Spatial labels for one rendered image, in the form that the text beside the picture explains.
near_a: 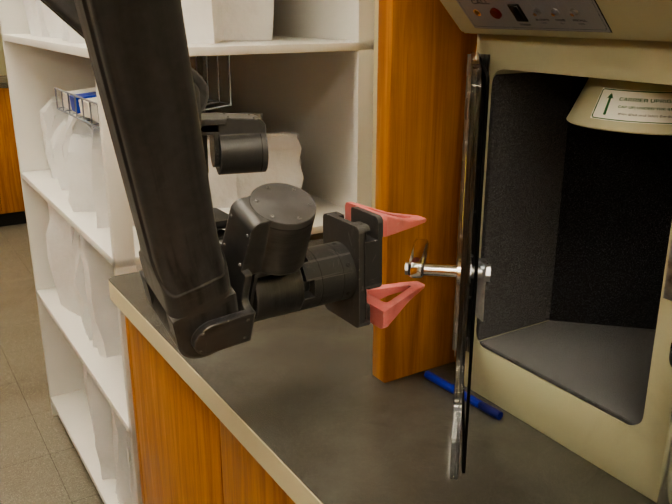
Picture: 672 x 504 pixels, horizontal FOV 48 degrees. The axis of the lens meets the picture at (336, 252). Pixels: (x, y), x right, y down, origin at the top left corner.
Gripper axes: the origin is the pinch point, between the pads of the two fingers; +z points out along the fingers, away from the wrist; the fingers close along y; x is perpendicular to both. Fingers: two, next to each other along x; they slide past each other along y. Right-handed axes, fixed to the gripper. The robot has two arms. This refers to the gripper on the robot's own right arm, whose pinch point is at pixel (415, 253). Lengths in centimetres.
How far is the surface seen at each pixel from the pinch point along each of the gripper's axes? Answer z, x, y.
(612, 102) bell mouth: 21.1, -5.8, 14.3
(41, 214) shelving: -2, 205, -43
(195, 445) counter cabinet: -9, 46, -45
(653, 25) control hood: 15.0, -14.1, 22.4
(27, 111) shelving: -2, 205, -8
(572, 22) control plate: 14.7, -5.2, 22.5
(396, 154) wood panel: 10.7, 18.1, 6.1
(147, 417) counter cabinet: -10, 72, -53
